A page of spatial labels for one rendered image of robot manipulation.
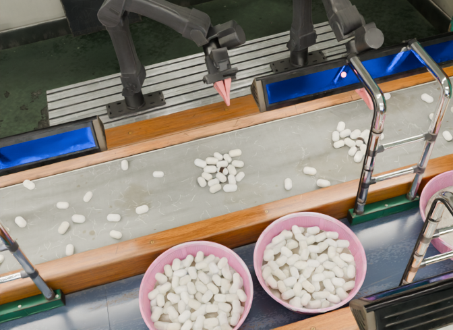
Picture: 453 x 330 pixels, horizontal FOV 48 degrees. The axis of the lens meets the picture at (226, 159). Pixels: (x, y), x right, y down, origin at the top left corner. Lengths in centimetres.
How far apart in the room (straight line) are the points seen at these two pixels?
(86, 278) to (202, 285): 30
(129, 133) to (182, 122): 16
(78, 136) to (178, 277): 42
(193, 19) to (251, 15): 187
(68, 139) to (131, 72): 56
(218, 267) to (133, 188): 35
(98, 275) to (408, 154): 90
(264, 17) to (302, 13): 161
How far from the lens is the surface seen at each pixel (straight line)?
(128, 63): 163
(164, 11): 147
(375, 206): 142
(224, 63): 142
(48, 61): 329
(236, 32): 148
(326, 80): 119
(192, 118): 156
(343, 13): 152
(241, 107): 158
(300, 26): 173
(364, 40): 145
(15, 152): 116
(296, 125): 155
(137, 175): 148
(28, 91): 312
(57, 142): 114
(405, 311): 85
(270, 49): 195
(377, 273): 136
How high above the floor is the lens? 185
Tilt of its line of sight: 49 degrees down
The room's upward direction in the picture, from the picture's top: 6 degrees counter-clockwise
